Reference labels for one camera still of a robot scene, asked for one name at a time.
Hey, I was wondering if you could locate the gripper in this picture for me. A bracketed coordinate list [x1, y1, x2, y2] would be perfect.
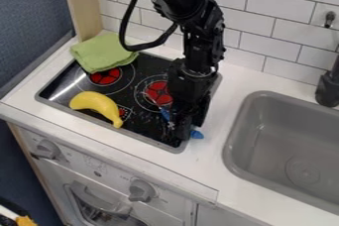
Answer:
[165, 56, 222, 142]

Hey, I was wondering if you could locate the blue fork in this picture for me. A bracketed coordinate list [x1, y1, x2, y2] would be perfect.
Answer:
[159, 105, 206, 140]

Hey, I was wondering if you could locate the toy stove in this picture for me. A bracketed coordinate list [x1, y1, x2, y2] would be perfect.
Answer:
[34, 51, 224, 155]

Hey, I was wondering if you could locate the toy sink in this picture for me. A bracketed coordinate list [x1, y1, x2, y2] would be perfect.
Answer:
[221, 89, 339, 217]

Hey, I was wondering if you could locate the yellow toy banana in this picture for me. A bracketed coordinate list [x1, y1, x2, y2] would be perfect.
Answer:
[67, 90, 126, 130]

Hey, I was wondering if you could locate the green cloth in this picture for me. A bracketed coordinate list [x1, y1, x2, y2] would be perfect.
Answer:
[68, 33, 141, 75]

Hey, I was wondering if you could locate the tap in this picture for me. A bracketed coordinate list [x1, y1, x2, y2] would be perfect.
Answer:
[313, 10, 339, 108]

